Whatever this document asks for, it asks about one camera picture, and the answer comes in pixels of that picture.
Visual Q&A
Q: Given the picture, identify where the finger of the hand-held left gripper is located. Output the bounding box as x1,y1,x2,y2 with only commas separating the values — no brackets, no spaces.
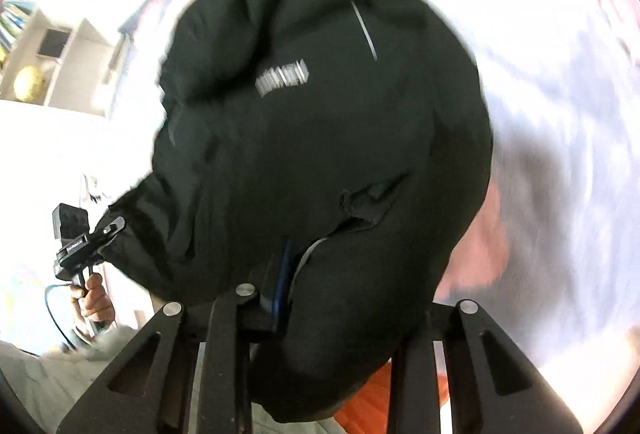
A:
99,216,126,246

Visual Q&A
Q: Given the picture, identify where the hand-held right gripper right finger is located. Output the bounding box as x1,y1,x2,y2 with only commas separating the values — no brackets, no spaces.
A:
387,299,584,434

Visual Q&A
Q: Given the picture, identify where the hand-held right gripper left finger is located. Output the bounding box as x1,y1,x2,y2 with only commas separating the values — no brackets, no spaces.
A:
57,238,294,434

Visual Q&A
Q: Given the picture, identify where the black hooded jacket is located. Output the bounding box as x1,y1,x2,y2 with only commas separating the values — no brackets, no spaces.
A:
102,0,496,422

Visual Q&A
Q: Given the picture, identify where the person's left hand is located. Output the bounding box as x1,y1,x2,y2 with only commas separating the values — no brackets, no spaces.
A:
70,273,117,332

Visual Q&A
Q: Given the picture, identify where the orange cloth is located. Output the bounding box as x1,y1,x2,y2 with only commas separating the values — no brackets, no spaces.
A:
332,361,453,434

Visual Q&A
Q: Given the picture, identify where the yellow globe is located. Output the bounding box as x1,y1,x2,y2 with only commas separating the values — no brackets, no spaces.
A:
14,66,47,102

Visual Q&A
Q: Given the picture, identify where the white bookshelf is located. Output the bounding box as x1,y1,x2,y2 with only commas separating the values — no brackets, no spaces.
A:
0,0,131,120

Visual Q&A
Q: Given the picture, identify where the row of colourful books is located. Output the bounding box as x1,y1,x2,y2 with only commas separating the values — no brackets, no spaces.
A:
0,0,32,68

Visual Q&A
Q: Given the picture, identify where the floral bed blanket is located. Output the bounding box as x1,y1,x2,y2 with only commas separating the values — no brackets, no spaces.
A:
120,0,640,410

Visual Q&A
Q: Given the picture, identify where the blue cable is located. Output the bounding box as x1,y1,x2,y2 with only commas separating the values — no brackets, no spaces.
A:
44,281,83,346

